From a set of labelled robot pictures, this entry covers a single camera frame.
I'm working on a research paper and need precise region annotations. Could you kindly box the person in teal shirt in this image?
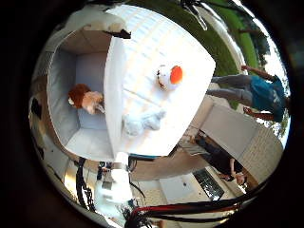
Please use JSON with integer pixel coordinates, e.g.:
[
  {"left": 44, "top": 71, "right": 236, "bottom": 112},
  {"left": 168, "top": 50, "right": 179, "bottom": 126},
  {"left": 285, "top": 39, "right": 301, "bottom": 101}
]
[{"left": 205, "top": 65, "right": 291, "bottom": 124}]

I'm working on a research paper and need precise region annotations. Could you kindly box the white fabric container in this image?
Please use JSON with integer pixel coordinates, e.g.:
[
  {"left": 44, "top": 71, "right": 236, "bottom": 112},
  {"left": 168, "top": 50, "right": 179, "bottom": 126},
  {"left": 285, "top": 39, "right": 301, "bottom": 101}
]
[{"left": 47, "top": 28, "right": 127, "bottom": 162}]

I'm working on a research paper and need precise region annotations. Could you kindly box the person in black shirt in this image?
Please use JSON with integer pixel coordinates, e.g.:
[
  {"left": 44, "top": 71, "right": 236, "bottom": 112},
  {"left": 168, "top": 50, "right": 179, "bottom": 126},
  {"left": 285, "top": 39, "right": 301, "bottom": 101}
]
[{"left": 194, "top": 131, "right": 250, "bottom": 187}]

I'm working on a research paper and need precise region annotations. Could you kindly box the brown plush toy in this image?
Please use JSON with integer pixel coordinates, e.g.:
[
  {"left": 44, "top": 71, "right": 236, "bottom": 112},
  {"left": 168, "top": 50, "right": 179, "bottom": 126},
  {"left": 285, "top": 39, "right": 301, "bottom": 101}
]
[{"left": 67, "top": 83, "right": 105, "bottom": 116}]

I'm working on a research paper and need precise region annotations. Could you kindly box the orange and white ball plush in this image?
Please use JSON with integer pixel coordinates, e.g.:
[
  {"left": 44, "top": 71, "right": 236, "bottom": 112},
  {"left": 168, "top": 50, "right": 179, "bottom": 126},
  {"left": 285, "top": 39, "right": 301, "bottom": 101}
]
[{"left": 155, "top": 64, "right": 184, "bottom": 91}]

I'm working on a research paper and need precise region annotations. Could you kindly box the red cable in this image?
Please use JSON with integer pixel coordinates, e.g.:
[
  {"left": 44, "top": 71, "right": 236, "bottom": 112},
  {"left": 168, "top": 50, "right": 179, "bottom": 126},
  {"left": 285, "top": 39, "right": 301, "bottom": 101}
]
[{"left": 129, "top": 202, "right": 242, "bottom": 220}]

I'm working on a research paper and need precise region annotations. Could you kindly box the grey white plush toy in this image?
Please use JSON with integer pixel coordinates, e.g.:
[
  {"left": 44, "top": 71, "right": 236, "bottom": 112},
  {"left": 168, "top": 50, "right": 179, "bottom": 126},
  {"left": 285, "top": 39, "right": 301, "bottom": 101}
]
[{"left": 122, "top": 108, "right": 167, "bottom": 137}]

